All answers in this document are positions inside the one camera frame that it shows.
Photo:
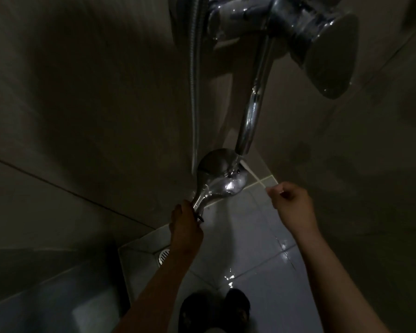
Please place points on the person's black slipper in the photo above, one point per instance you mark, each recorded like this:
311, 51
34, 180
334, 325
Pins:
237, 305
194, 312

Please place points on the white toothbrush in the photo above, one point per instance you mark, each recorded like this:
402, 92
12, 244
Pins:
251, 171

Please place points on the person's left forearm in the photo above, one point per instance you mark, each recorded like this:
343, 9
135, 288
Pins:
156, 294

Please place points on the person's right hand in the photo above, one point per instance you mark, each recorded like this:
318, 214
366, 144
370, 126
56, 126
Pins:
294, 208

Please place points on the round chrome shower head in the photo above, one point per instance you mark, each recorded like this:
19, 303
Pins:
222, 183

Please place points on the person's left hand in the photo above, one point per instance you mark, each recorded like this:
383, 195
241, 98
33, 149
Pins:
185, 232

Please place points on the person's right black slipper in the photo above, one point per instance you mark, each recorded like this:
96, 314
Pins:
237, 305

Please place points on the person's right forearm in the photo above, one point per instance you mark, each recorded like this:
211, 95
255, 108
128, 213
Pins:
336, 287

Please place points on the chrome shower mixer faucet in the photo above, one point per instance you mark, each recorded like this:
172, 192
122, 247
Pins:
253, 100

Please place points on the metal floor drain grate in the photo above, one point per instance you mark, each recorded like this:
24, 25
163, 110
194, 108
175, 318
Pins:
163, 256

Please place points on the person's left black slipper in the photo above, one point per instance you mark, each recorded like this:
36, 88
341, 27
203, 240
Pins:
194, 312

